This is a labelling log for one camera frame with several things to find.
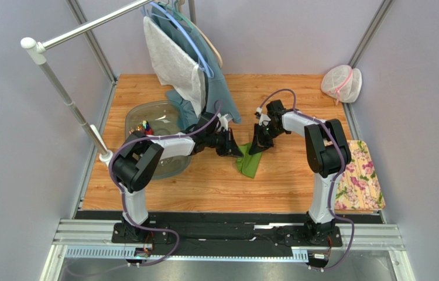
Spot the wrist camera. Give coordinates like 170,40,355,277
217,114,233,132
255,107,271,127

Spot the green paper napkin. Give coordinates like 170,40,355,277
235,142,262,179

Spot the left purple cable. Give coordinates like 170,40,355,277
108,100,222,268

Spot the blue-grey hanging shirt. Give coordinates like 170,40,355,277
148,7,242,125

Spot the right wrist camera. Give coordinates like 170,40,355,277
255,107,271,127

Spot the white mesh laundry bag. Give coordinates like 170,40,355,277
320,64,363,104

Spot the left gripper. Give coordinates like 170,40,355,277
205,128,243,159

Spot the grey hanging towel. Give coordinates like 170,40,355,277
143,16,205,116

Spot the green clothes hanger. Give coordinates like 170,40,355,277
163,0,196,29

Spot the wooden clothes hanger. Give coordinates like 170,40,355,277
188,1,224,68

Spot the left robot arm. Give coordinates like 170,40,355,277
108,112,243,244

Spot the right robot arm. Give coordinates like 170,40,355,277
249,100,351,245

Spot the metal clothes rack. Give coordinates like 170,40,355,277
20,1,150,166

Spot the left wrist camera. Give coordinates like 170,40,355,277
217,114,233,132

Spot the iridescent utensil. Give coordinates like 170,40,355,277
128,121,151,134

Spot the floral tray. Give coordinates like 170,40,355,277
335,140,386,211

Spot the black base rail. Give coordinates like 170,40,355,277
100,210,384,259

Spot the blue clothes hanger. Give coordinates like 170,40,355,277
142,1,214,78

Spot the clear plastic container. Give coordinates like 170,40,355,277
125,100,191,180

